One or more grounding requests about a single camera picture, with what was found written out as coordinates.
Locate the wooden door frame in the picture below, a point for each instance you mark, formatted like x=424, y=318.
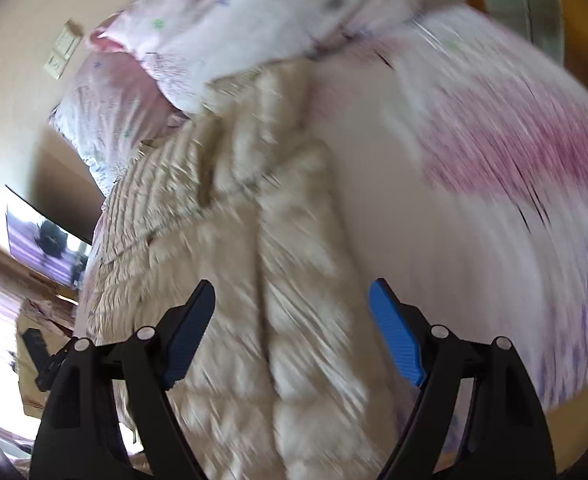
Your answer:
x=569, y=25

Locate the pink floral bed sheet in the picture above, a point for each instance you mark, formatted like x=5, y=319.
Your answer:
x=474, y=170

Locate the white wall switch plate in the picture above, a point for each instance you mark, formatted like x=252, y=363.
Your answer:
x=67, y=39
x=53, y=64

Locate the pink flower print pillow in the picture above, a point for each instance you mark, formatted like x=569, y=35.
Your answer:
x=254, y=15

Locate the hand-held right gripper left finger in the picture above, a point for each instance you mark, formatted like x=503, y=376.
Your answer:
x=186, y=340

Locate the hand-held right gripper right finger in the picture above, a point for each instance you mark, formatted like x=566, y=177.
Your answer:
x=396, y=335

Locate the lavender print pillow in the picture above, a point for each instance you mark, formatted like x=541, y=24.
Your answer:
x=108, y=115

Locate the cream puffer jacket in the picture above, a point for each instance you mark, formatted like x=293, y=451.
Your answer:
x=254, y=280

